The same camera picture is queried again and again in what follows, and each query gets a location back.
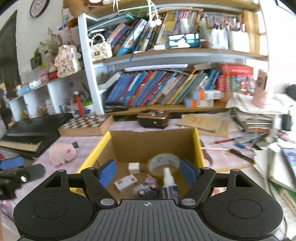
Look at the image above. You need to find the white beaded handbag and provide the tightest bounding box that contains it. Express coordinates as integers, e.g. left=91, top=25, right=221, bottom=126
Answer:
left=90, top=33, right=113, bottom=61

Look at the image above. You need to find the green lid pen container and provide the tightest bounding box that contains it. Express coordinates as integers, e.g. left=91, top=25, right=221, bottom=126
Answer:
left=83, top=100, right=95, bottom=115

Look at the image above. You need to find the white charger cube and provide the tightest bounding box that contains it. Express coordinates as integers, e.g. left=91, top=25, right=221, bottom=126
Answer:
left=128, top=162, right=140, bottom=175

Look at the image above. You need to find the teal tissue box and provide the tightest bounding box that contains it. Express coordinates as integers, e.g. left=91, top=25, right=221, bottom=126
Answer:
left=168, top=33, right=200, bottom=49

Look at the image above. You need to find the pink checkered tablecloth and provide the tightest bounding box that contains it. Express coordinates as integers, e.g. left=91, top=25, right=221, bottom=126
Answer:
left=0, top=117, right=262, bottom=232

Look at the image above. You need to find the white spray bottle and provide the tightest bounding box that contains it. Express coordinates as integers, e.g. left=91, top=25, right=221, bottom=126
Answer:
left=162, top=168, right=179, bottom=203

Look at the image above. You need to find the small black binder clip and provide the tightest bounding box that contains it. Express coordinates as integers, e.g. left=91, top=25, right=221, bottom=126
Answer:
left=72, top=142, right=79, bottom=149

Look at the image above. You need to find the pink plush pig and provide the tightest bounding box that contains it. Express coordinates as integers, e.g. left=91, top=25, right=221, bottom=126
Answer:
left=49, top=144, right=76, bottom=166

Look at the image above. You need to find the stack of papers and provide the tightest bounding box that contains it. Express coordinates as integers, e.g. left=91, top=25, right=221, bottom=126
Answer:
left=226, top=93, right=295, bottom=135

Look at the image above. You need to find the round wall clock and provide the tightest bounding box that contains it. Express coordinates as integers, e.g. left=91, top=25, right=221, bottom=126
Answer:
left=29, top=0, right=50, bottom=18

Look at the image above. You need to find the tape roll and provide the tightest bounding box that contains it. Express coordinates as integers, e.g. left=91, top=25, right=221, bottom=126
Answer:
left=147, top=153, right=181, bottom=179

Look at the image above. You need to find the yellow cardboard box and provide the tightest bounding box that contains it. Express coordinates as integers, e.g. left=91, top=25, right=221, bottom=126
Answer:
left=77, top=128, right=205, bottom=201

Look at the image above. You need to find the red pencil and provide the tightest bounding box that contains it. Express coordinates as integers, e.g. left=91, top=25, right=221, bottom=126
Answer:
left=210, top=138, right=235, bottom=145

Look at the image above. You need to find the wooden chess board box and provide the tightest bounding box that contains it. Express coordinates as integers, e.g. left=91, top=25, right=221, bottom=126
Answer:
left=58, top=114, right=114, bottom=137

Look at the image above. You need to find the black electronic keyboard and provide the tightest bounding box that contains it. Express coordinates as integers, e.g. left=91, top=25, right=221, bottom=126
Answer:
left=1, top=113, right=73, bottom=158

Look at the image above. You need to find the brown retro radio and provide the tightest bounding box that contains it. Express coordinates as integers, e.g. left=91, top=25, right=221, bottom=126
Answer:
left=137, top=109, right=170, bottom=129

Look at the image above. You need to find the white staples box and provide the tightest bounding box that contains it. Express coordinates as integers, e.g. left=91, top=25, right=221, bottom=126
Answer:
left=114, top=174, right=137, bottom=193

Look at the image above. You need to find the white bookshelf unit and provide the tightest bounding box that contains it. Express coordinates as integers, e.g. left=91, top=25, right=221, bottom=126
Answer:
left=7, top=1, right=268, bottom=120

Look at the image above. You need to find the row of lower shelf books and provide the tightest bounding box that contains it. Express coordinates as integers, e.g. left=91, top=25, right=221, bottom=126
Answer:
left=105, top=69, right=221, bottom=108

